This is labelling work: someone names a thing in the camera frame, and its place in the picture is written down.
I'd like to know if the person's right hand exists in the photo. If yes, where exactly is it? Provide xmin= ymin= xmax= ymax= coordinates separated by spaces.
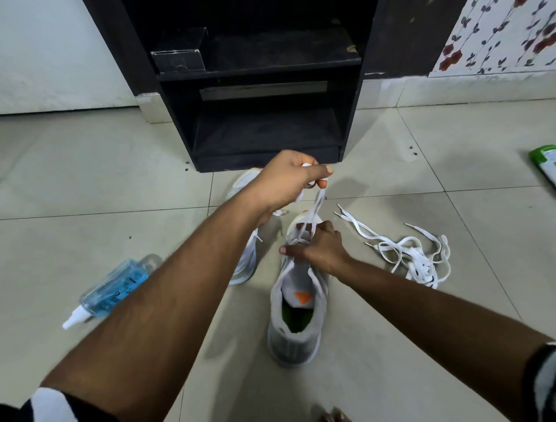
xmin=279 ymin=220 xmax=353 ymax=286

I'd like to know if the person's left hand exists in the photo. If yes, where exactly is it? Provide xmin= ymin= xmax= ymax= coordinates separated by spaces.
xmin=245 ymin=150 xmax=334 ymax=225

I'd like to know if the grey sneaker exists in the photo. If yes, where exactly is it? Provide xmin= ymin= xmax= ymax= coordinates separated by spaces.
xmin=267 ymin=212 xmax=330 ymax=369
xmin=225 ymin=168 xmax=265 ymax=286

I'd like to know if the clear plastic box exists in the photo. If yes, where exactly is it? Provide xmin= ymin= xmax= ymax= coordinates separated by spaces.
xmin=151 ymin=27 xmax=209 ymax=74

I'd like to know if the person's left forearm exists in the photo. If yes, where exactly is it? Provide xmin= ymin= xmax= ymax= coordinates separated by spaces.
xmin=41 ymin=195 xmax=270 ymax=422

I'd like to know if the person's right forearm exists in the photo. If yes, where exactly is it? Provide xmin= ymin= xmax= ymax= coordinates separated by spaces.
xmin=336 ymin=259 xmax=553 ymax=422

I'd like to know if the person's right foot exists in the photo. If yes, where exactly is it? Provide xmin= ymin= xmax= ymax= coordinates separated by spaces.
xmin=310 ymin=404 xmax=353 ymax=422

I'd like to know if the black open shelf box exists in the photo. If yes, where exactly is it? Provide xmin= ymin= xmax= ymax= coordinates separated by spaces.
xmin=121 ymin=0 xmax=379 ymax=173

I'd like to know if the dark brown wooden cabinet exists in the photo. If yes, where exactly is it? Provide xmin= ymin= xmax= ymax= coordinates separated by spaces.
xmin=82 ymin=0 xmax=468 ymax=96

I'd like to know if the blue transparent bottle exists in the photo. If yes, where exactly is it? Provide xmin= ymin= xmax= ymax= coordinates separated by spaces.
xmin=62 ymin=253 xmax=163 ymax=330

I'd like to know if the green blue white bottle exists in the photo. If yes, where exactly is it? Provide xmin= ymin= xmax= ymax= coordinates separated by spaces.
xmin=529 ymin=144 xmax=556 ymax=188

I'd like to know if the white floral patterned sheet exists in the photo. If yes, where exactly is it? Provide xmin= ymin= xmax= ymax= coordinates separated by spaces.
xmin=429 ymin=0 xmax=556 ymax=78

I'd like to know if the zebra striped garment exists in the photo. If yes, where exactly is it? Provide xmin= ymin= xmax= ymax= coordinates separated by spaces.
xmin=0 ymin=341 xmax=556 ymax=422

